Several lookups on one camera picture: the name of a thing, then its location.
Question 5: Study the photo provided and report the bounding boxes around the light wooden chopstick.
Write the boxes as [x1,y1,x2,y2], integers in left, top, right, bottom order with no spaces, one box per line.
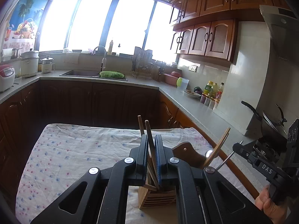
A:
[203,127,231,168]

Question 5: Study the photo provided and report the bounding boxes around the large white slow cooker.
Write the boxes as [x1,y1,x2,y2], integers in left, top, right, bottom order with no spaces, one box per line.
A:
[20,49,39,78]

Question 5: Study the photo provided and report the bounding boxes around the wooden upper cabinets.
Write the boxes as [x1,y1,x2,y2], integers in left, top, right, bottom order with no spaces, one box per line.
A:
[169,0,289,62]

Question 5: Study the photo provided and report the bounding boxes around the person right hand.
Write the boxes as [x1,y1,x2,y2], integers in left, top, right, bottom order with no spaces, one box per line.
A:
[255,185,287,223]

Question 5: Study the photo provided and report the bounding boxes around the small white cooker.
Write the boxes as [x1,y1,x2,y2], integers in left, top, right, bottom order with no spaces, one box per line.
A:
[41,55,55,73]

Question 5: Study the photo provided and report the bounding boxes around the wooden utensil holder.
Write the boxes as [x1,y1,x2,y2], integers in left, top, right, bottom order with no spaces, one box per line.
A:
[138,142,206,209]

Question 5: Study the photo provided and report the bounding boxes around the yellow soap bottle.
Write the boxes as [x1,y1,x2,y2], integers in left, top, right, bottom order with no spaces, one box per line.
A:
[107,40,113,55]

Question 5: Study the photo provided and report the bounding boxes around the yellow oil bottle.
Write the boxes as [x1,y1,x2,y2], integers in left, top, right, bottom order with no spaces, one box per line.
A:
[203,81,213,96]

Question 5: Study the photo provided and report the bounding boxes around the green lid white pitcher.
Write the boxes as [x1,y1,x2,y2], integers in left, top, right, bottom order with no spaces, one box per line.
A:
[176,77,189,91]

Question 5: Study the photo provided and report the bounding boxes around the dish drying rack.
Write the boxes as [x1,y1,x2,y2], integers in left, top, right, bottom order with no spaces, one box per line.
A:
[131,46,154,79]

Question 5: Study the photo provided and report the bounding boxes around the black wok with lid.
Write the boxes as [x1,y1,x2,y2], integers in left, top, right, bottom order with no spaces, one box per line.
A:
[241,101,287,138]

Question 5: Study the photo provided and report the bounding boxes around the pink plastic basin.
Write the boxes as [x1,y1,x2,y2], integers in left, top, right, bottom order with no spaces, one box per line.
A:
[164,71,181,86]

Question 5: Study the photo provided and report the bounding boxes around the floral white tablecloth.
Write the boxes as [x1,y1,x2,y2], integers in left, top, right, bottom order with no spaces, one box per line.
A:
[15,124,254,223]

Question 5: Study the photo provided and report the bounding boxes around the range hood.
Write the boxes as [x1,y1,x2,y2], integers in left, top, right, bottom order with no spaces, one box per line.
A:
[259,4,299,64]

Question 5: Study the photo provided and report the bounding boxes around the tropical fruit poster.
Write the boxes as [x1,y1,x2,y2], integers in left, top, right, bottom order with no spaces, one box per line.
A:
[2,0,48,53]

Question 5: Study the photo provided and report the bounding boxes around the sink faucet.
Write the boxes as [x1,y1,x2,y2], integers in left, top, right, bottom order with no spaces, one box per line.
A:
[92,45,107,71]

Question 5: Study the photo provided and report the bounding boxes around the steel spoon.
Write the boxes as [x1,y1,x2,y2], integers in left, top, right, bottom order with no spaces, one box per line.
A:
[205,149,213,158]

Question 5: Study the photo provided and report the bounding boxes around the white pink rice cooker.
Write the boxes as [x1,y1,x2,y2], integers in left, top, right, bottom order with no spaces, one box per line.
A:
[0,64,15,92]

